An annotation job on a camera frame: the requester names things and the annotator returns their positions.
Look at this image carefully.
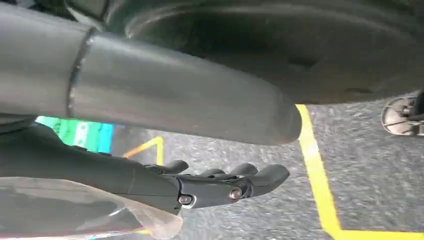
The yellow floor tape strip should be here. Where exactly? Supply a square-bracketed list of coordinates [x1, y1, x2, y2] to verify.
[121, 136, 165, 167]
[295, 103, 424, 240]

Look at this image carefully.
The ribbed grey right arm sleeve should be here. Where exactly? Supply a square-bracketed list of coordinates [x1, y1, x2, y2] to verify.
[0, 113, 38, 135]

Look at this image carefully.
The clear plastic sheet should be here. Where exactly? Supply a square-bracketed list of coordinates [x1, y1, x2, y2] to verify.
[0, 176, 184, 240]

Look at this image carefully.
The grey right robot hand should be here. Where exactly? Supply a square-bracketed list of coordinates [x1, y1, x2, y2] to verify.
[0, 2, 303, 216]

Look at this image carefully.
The green and blue box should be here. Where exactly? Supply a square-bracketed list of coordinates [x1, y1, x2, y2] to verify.
[35, 115, 115, 154]

